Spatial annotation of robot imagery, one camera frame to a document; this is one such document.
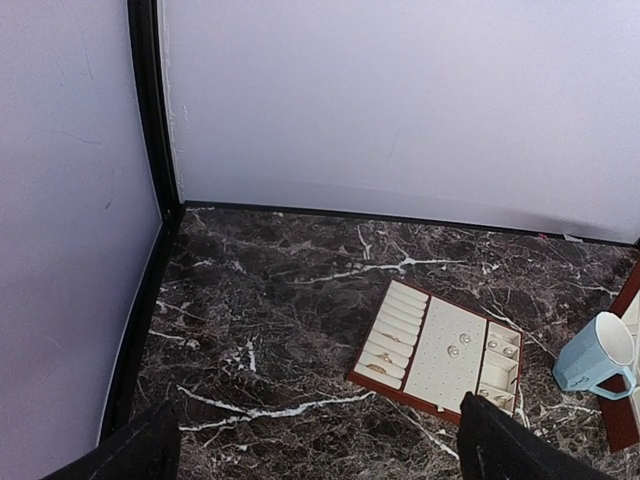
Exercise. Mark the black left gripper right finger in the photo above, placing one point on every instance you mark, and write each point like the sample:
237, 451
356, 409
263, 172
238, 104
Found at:
491, 445

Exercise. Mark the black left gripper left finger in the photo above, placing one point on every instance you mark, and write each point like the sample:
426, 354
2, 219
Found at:
148, 447

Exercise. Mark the brown jewelry tray insert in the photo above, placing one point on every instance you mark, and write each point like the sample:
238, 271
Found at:
404, 354

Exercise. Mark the light blue mug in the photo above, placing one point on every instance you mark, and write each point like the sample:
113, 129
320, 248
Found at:
602, 349

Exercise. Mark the black left corner post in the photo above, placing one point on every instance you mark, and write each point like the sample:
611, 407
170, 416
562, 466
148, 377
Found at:
143, 20

